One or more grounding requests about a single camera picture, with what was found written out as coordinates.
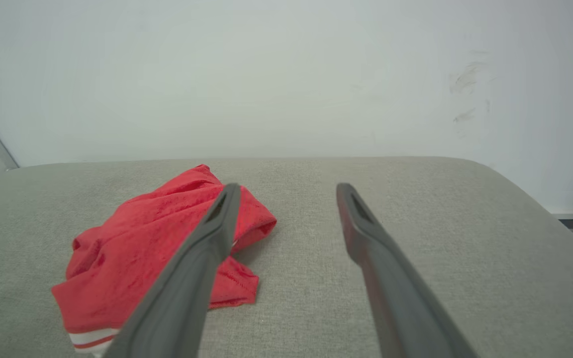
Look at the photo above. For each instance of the red garment with white stripes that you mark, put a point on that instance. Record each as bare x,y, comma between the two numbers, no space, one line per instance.
117,258

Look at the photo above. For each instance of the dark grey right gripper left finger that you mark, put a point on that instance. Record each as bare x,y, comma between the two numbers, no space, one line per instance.
182,293

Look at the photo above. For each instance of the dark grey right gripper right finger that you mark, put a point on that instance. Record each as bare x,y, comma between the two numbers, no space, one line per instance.
396,298

